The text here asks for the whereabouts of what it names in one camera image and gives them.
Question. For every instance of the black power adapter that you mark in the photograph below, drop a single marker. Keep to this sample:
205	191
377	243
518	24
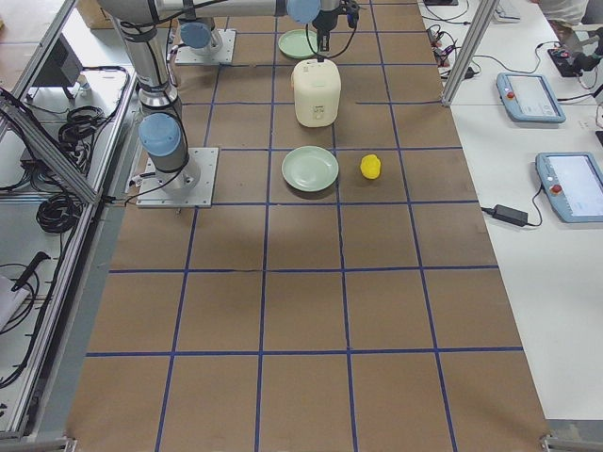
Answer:
510	215

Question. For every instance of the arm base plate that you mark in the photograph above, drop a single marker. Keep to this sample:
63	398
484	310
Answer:
192	187
185	56

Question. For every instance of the yellow toy pepper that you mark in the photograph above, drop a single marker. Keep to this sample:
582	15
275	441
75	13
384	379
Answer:
371	166

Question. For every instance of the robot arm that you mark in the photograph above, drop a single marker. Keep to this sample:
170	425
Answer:
201	35
137	22

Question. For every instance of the blue teach pendant near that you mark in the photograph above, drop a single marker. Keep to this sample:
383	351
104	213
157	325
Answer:
573	185

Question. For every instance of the white rice cooker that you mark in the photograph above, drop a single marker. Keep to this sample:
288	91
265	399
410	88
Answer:
316	86

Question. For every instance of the blue teach pendant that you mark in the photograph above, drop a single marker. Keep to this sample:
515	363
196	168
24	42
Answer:
529	98
573	185

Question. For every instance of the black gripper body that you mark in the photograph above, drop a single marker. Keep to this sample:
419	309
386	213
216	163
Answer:
323	20

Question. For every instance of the blue teach pendant far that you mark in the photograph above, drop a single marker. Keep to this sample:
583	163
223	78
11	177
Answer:
529	98

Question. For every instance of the green plate near arm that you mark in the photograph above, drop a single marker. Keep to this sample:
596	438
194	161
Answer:
294	44
310	168

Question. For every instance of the aluminium frame post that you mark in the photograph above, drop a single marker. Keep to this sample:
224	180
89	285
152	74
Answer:
471	42

